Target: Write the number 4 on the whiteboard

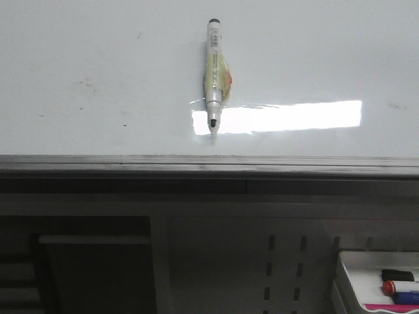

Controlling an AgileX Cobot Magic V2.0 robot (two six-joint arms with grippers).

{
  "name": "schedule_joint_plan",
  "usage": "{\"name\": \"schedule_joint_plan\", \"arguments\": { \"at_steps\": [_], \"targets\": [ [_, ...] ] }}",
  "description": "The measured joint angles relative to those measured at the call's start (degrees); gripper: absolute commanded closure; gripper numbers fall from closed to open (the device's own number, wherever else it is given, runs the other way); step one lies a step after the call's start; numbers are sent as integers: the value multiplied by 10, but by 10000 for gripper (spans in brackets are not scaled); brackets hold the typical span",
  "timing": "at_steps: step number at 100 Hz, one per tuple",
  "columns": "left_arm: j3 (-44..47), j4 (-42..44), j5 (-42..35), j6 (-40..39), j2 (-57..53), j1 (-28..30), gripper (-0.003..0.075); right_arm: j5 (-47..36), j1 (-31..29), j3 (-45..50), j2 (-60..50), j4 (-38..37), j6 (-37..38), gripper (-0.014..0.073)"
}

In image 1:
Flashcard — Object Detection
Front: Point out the white taped whiteboard marker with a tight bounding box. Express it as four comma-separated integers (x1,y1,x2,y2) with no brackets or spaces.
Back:
204,18,232,135

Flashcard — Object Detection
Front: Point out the white slotted pegboard panel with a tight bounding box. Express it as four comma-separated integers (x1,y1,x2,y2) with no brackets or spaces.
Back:
150,201,418,313

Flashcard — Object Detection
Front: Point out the dark rectangular board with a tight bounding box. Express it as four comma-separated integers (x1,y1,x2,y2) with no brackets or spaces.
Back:
29,234,157,313

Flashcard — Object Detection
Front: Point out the white marker tray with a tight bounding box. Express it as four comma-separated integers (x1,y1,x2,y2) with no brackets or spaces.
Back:
331,251,418,313

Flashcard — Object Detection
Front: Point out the red capped marker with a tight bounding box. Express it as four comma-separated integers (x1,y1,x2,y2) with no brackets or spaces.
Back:
382,281,419,296

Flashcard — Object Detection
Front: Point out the blue capped marker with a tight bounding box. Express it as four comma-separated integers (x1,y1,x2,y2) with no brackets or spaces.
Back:
393,292,419,305

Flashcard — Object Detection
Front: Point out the white whiteboard with metal frame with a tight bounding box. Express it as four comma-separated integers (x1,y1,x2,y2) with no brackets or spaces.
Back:
1,1,418,177

